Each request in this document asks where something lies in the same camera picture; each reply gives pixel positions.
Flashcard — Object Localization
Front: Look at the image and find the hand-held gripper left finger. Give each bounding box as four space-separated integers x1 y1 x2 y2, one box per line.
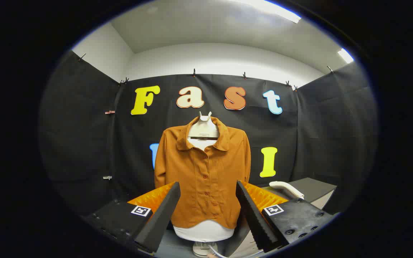
81 181 181 255

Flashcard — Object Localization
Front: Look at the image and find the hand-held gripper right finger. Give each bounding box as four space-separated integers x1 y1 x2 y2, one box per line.
236 180 340 253

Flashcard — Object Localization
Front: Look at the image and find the white garment steamer head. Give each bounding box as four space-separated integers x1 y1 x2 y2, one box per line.
269 181 305 200

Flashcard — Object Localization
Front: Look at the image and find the orange button-up shirt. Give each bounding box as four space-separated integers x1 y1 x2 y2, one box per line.
154 116 251 230

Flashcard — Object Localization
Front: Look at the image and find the white garment form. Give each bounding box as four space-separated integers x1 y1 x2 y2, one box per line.
172 111 236 243

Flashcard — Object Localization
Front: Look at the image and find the white stand base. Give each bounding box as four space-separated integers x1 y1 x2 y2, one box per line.
192 241 221 258

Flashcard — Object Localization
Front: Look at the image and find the grey cabinet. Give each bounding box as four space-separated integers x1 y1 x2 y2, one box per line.
264 177 337 212

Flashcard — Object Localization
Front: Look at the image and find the black backdrop cloth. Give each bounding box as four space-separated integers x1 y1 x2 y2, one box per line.
38 50 378 223

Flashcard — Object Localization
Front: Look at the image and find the row of black cloth clips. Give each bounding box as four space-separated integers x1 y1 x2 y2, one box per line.
79 54 334 91

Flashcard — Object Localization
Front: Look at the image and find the small ceiling light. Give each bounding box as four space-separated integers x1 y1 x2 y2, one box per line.
337 48 355 64

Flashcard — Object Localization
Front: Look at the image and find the long ceiling light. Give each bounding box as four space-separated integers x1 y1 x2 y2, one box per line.
228 0 302 24

